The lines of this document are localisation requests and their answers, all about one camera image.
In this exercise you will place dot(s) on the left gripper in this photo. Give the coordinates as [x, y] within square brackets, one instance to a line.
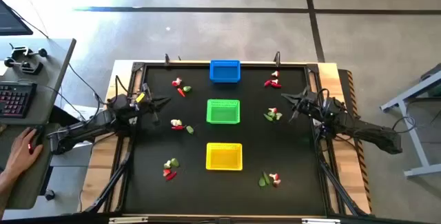
[146, 108]

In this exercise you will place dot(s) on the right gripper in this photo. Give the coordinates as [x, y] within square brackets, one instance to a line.
[311, 104]

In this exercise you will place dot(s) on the orange-red toy chili pepper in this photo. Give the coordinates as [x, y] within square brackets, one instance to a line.
[181, 92]

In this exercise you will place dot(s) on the green toy chili pepper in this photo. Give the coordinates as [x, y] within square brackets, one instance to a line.
[266, 177]
[267, 117]

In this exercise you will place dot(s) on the yellow plastic basket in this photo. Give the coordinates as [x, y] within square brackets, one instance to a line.
[224, 156]

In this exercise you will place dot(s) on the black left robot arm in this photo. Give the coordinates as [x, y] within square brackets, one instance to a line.
[79, 131]

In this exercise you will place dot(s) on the person's forearm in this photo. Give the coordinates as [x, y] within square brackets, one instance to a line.
[4, 191]

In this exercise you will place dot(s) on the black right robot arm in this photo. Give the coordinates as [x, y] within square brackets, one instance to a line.
[372, 134]

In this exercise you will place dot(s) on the yellow tape tag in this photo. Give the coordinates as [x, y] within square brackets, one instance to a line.
[140, 97]

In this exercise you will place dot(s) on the green plastic basket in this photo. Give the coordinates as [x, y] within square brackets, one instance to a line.
[223, 112]

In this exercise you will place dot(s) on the blue plastic basket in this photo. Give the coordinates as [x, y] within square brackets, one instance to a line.
[225, 72]

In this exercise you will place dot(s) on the black diagonal strut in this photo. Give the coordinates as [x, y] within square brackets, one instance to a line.
[339, 184]
[113, 176]

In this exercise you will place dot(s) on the black table mat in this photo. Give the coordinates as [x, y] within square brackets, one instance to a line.
[193, 196]

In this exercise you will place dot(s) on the yellow-black hazard strip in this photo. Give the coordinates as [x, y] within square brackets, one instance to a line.
[366, 182]

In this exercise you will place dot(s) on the grey office desk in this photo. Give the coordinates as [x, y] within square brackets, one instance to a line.
[51, 79]

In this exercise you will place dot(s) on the black computer mouse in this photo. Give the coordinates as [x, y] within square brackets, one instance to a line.
[41, 134]

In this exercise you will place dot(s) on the grey metal stand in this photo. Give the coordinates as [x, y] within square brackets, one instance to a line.
[413, 138]

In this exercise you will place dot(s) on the black desk clamp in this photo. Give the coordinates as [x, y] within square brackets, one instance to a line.
[25, 67]
[24, 51]

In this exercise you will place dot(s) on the backlit black keyboard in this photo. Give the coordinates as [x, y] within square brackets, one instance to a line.
[17, 100]

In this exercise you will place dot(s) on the black round knob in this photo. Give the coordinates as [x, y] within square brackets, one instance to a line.
[50, 194]

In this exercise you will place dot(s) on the person's hand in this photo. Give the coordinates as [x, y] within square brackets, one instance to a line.
[22, 158]

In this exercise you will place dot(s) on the black computer monitor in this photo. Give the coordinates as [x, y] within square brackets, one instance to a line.
[10, 20]

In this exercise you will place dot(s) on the black rail hook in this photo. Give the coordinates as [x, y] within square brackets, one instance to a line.
[277, 58]
[167, 59]

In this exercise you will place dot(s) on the silver metal bracket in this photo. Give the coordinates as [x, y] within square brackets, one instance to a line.
[127, 220]
[320, 221]

